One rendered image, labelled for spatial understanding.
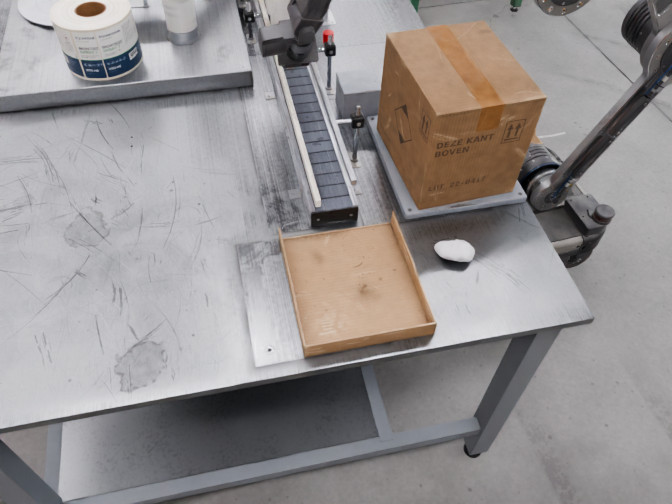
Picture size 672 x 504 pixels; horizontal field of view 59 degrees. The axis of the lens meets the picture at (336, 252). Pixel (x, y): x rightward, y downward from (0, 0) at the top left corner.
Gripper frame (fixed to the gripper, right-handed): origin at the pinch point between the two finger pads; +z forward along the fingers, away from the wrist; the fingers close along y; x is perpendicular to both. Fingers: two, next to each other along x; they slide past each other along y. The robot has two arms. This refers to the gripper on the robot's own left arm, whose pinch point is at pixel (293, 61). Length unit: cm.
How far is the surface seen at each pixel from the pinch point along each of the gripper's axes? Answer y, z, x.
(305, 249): 8, -27, 49
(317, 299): 8, -36, 59
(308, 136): 0.9, -11.2, 22.0
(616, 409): -93, 23, 118
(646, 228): -148, 67, 63
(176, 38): 29.2, 17.3, -15.1
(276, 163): 9.4, -8.9, 27.2
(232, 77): 15.9, 9.1, -0.2
